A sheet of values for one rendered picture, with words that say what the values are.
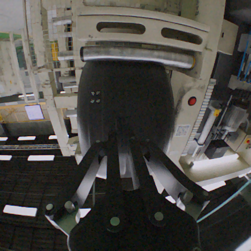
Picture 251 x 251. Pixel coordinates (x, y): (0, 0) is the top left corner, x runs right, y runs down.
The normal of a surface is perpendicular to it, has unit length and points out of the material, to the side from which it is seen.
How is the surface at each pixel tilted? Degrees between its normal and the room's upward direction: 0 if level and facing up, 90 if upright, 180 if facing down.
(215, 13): 90
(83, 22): 90
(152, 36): 90
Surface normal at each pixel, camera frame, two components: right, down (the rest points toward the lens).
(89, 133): -0.16, 0.23
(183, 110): 0.10, 0.54
